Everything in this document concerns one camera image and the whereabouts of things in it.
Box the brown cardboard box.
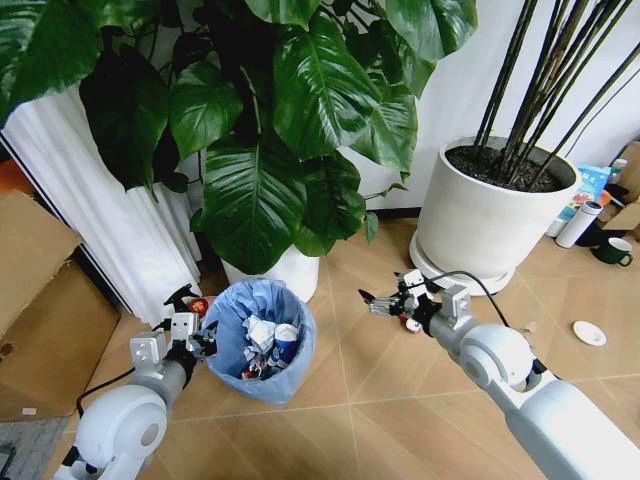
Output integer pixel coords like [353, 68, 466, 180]
[0, 258, 123, 423]
[0, 188, 84, 342]

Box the small white plant pot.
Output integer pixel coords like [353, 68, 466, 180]
[221, 243, 322, 305]

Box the white blue paper cup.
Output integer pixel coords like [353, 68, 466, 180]
[270, 323, 301, 367]

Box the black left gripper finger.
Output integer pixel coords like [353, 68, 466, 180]
[160, 283, 204, 331]
[187, 321, 222, 360]

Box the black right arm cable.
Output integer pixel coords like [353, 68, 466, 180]
[424, 269, 512, 330]

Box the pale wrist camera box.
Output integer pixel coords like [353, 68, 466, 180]
[169, 312, 199, 347]
[401, 269, 427, 301]

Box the large white plant pot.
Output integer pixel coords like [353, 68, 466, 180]
[415, 135, 582, 282]

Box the crumpled white paper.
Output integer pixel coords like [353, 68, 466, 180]
[241, 314, 277, 357]

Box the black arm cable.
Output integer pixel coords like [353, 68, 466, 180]
[74, 366, 139, 422]
[424, 269, 512, 330]

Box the blue white carton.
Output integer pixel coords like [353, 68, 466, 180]
[556, 163, 614, 224]

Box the white round lid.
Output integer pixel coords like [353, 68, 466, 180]
[571, 320, 609, 348]

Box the large-leaf green plant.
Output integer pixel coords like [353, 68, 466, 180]
[0, 0, 480, 277]

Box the red snack packet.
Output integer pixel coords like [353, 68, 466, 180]
[181, 295, 217, 317]

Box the white thermos bottle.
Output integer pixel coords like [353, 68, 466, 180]
[555, 198, 605, 249]

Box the white pot saucer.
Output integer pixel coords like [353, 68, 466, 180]
[408, 231, 518, 298]

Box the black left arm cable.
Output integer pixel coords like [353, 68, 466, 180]
[74, 366, 139, 422]

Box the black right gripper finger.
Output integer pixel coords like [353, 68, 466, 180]
[357, 287, 404, 307]
[368, 301, 409, 320]

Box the tall thin-stemmed plant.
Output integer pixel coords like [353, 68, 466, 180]
[472, 0, 640, 194]

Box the grey rug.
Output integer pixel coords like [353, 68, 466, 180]
[0, 416, 72, 480]

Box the small cardboard box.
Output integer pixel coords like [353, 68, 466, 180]
[597, 196, 640, 233]

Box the white pleated curtain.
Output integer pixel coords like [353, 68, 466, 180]
[0, 83, 204, 327]

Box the dark green mug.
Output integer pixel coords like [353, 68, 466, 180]
[590, 236, 635, 269]

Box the trash bin with blue bag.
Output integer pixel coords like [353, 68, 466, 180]
[199, 278, 319, 407]

